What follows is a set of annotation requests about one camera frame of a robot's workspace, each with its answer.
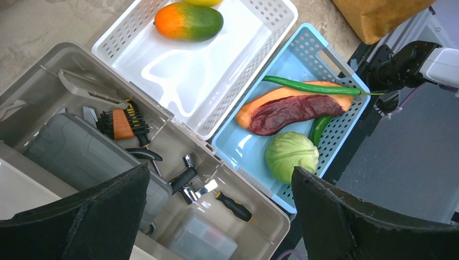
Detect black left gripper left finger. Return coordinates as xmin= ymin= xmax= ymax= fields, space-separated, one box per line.
xmin=1 ymin=164 xmax=150 ymax=259

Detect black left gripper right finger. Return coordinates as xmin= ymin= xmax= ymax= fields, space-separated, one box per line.
xmin=291 ymin=166 xmax=458 ymax=259

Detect brown Trader Joe's bag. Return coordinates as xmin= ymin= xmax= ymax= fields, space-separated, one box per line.
xmin=333 ymin=0 xmax=435 ymax=44

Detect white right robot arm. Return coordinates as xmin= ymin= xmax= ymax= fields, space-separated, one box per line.
xmin=363 ymin=41 xmax=458 ymax=93

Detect grey plastic case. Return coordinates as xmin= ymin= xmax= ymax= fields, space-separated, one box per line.
xmin=23 ymin=112 xmax=174 ymax=234

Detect green cabbage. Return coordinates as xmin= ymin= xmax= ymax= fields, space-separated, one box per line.
xmin=264 ymin=132 xmax=319 ymax=184

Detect small black screwdriver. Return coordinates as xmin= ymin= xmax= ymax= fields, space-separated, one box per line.
xmin=215 ymin=191 xmax=253 ymax=222

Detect clear small parts box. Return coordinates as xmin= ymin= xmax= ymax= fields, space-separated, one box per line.
xmin=165 ymin=210 xmax=238 ymax=259

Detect orange hex key set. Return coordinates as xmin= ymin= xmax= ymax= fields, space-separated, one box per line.
xmin=96 ymin=100 xmax=150 ymax=147

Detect green chili pepper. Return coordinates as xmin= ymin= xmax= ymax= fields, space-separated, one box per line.
xmin=310 ymin=115 xmax=332 ymax=147

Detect beige toolbox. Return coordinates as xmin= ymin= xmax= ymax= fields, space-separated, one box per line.
xmin=1 ymin=42 xmax=290 ymax=259

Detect long green bean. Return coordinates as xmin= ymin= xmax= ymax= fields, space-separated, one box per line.
xmin=262 ymin=76 xmax=383 ymax=96

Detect blue perforated basket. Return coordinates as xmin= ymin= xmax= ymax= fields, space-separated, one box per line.
xmin=212 ymin=23 xmax=369 ymax=214

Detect white perforated basket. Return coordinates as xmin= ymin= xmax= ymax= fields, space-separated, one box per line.
xmin=91 ymin=1 xmax=298 ymax=140

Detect orange green mango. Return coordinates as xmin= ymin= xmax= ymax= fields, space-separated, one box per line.
xmin=154 ymin=2 xmax=224 ymax=42

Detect yellow lemon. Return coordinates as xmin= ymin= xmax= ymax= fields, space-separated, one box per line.
xmin=183 ymin=0 xmax=222 ymax=8

